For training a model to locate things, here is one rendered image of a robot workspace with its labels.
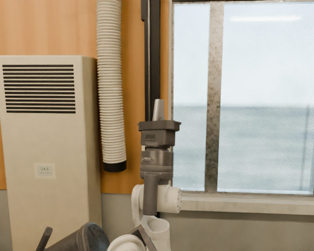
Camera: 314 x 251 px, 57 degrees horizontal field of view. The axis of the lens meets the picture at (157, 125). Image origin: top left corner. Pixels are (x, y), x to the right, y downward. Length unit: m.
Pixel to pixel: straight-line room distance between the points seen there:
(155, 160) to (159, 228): 0.19
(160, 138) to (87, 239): 0.29
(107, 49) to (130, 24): 0.27
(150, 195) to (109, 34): 1.26
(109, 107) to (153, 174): 1.12
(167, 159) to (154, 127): 0.09
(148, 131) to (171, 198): 0.18
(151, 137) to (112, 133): 1.08
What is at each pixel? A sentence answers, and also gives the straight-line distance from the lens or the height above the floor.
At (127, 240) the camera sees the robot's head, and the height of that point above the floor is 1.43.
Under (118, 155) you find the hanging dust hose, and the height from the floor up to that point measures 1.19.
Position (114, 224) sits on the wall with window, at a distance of 2.25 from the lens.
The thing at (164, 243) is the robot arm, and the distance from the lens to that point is 0.81.
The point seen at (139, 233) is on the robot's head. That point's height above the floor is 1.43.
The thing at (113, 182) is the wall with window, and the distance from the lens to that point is 2.10.
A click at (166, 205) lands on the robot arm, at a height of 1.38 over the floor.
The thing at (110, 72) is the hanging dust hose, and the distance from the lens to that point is 1.78.
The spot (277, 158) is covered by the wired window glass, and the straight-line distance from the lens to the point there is 2.18.
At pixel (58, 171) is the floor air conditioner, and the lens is 1.87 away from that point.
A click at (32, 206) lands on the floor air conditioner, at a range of 2.03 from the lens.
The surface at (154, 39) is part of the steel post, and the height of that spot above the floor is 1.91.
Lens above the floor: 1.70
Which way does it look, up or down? 10 degrees down
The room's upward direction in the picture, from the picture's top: straight up
